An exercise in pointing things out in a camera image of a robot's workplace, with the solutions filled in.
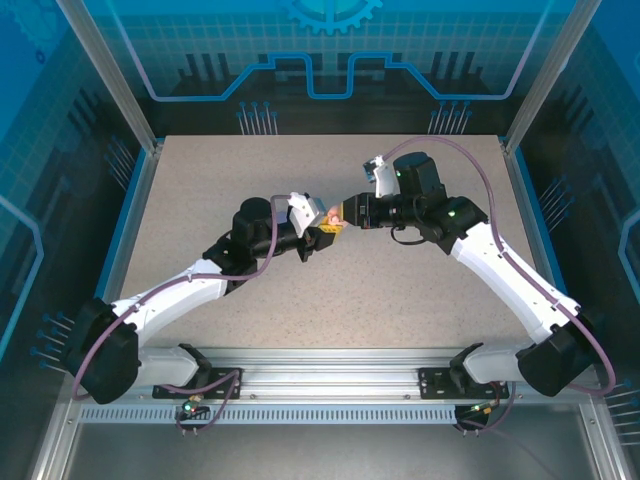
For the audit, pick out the metal bottom tray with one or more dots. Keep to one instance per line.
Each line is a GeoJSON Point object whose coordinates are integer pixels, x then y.
{"type": "Point", "coordinates": [325, 450]}

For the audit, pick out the blue table side trim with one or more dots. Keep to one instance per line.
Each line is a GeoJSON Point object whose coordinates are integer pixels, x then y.
{"type": "Point", "coordinates": [533, 200]}
{"type": "Point", "coordinates": [132, 200]}

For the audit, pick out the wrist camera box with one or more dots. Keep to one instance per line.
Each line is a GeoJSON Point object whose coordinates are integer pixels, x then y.
{"type": "Point", "coordinates": [307, 210]}
{"type": "Point", "coordinates": [385, 177]}

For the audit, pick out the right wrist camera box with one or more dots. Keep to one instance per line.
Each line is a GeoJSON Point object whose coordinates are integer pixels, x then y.
{"type": "Point", "coordinates": [385, 177]}

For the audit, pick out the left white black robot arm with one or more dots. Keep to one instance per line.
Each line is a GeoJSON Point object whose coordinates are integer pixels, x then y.
{"type": "Point", "coordinates": [170, 300]}

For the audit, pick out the aluminium table side bar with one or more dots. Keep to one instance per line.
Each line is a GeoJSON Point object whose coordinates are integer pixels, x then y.
{"type": "Point", "coordinates": [141, 200]}
{"type": "Point", "coordinates": [522, 200]}

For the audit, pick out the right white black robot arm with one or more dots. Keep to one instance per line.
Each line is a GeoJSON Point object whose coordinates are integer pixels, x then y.
{"type": "Point", "coordinates": [500, 280]}

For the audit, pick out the pink earbud charging case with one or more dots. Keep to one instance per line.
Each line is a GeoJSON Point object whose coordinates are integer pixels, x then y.
{"type": "Point", "coordinates": [335, 216]}

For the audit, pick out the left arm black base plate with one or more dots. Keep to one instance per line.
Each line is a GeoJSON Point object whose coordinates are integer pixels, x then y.
{"type": "Point", "coordinates": [172, 392]}

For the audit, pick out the aluminium mounting rail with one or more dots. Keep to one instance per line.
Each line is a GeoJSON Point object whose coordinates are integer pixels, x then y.
{"type": "Point", "coordinates": [325, 370]}

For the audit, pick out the aluminium frame post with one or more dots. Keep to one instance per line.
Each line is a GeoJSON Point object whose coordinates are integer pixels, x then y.
{"type": "Point", "coordinates": [550, 75]}
{"type": "Point", "coordinates": [115, 85]}

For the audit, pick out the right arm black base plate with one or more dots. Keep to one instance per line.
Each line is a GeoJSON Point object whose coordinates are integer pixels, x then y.
{"type": "Point", "coordinates": [432, 385]}

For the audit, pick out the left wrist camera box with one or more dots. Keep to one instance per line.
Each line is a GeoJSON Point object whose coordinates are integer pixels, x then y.
{"type": "Point", "coordinates": [307, 210]}

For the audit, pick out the connector with green light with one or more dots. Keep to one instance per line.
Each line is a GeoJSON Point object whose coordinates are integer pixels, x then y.
{"type": "Point", "coordinates": [192, 406]}

